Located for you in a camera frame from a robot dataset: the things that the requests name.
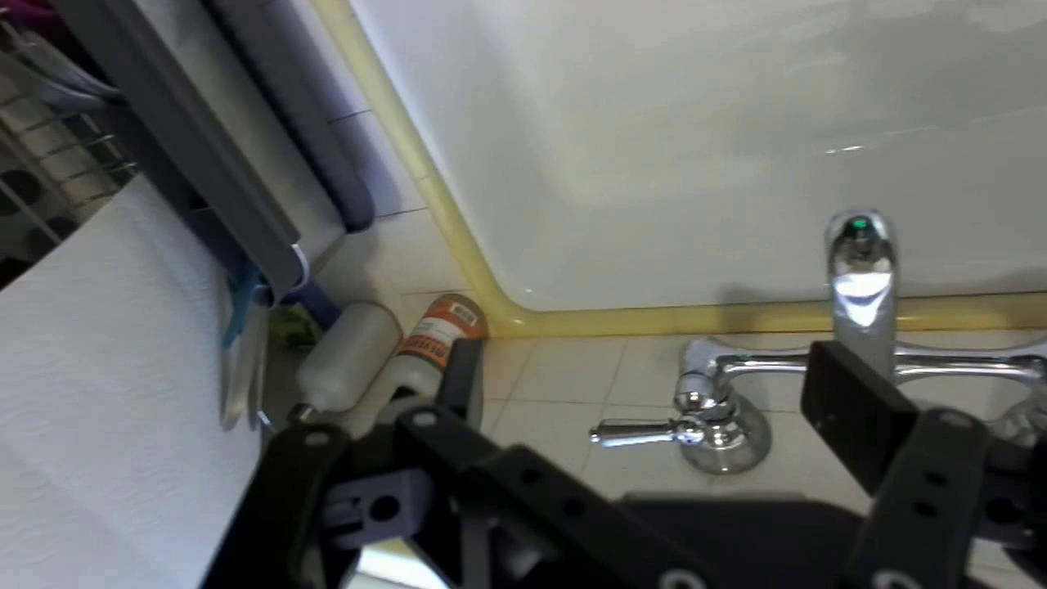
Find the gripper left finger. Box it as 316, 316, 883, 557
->
200, 338, 706, 589

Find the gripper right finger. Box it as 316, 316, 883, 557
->
799, 340, 1047, 589

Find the chrome tap lever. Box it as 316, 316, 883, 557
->
589, 372, 771, 477

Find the chrome tap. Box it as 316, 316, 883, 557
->
589, 209, 1047, 477

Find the bottle with orange label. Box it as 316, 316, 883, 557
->
378, 293, 489, 410

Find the white plastic bottle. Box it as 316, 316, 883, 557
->
286, 301, 403, 426

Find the green sponge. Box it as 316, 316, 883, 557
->
268, 304, 324, 348

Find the white sink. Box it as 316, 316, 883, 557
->
311, 0, 1047, 338

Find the white paper towel sheet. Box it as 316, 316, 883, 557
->
0, 173, 264, 589

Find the grey paper towel dispenser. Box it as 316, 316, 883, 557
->
49, 0, 379, 305

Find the clear brush with blue handle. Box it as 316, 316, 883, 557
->
218, 266, 275, 434

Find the wire dish rack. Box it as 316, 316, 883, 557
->
0, 20, 142, 287

